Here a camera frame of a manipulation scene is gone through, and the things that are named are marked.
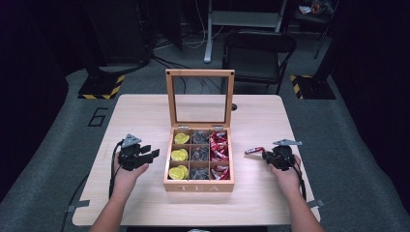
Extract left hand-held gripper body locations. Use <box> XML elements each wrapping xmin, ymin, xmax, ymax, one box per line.
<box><xmin>117</xmin><ymin>133</ymin><xmax>144</xmax><ymax>172</ymax></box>

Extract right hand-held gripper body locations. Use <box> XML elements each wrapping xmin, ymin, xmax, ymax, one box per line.
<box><xmin>270</xmin><ymin>138</ymin><xmax>304</xmax><ymax>172</ymax></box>

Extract red white tea sachet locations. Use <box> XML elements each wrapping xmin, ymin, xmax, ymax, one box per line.
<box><xmin>244</xmin><ymin>146</ymin><xmax>267</xmax><ymax>156</ymax></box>

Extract wooden tea box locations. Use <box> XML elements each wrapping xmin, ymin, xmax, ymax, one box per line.
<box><xmin>162</xmin><ymin>68</ymin><xmax>236</xmax><ymax>193</ymax></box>

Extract person's right hand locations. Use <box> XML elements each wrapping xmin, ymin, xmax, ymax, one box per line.
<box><xmin>268</xmin><ymin>154</ymin><xmax>304</xmax><ymax>195</ymax></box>

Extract person's left hand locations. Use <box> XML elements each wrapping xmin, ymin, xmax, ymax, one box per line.
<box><xmin>112</xmin><ymin>156</ymin><xmax>150</xmax><ymax>198</ymax></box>

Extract group of yellow tea capsules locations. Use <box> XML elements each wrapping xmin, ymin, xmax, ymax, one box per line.
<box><xmin>168</xmin><ymin>131</ymin><xmax>190</xmax><ymax>181</ymax></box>

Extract pile of red sachets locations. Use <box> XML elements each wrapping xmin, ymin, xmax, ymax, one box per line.
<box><xmin>209</xmin><ymin>130</ymin><xmax>231</xmax><ymax>181</ymax></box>

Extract group of dark tea packets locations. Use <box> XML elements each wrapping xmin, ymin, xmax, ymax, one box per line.
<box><xmin>190</xmin><ymin>130</ymin><xmax>211</xmax><ymax>181</ymax></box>

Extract grey tape piece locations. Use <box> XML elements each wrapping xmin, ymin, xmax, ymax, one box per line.
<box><xmin>66</xmin><ymin>199</ymin><xmax>91</xmax><ymax>213</ymax></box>
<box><xmin>307</xmin><ymin>198</ymin><xmax>326</xmax><ymax>209</ymax></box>

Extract black folding chair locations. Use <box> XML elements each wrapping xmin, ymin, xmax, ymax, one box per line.
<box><xmin>220</xmin><ymin>30</ymin><xmax>298</xmax><ymax>95</ymax></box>

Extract black cabinet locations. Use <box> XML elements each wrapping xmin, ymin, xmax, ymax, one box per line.
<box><xmin>84</xmin><ymin>0</ymin><xmax>153</xmax><ymax>68</ymax></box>

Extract cluttered dark side table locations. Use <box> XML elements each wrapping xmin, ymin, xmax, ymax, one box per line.
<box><xmin>288</xmin><ymin>0</ymin><xmax>340</xmax><ymax>61</ymax></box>

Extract left hand-held gripper cable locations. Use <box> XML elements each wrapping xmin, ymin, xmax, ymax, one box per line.
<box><xmin>107</xmin><ymin>140</ymin><xmax>126</xmax><ymax>199</ymax></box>

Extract hand-held gripper cable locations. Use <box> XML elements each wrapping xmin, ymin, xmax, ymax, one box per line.
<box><xmin>107</xmin><ymin>140</ymin><xmax>126</xmax><ymax>199</ymax></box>
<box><xmin>282</xmin><ymin>149</ymin><xmax>308</xmax><ymax>201</ymax></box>

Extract right hand-held gripper cable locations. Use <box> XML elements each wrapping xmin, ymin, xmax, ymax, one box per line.
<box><xmin>282</xmin><ymin>149</ymin><xmax>308</xmax><ymax>201</ymax></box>

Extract black yellow striped base plate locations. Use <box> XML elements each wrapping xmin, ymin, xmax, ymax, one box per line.
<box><xmin>77</xmin><ymin>73</ymin><xmax>126</xmax><ymax>101</ymax></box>
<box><xmin>289</xmin><ymin>74</ymin><xmax>337</xmax><ymax>101</ymax></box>

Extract black floor cables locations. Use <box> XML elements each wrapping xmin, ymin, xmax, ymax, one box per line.
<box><xmin>151</xmin><ymin>53</ymin><xmax>221</xmax><ymax>95</ymax></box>

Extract white floor cables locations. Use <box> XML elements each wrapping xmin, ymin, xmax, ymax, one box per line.
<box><xmin>154</xmin><ymin>0</ymin><xmax>226</xmax><ymax>51</ymax></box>

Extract white desk frame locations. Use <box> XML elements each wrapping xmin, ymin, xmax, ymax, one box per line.
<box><xmin>203</xmin><ymin>0</ymin><xmax>288</xmax><ymax>64</ymax></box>

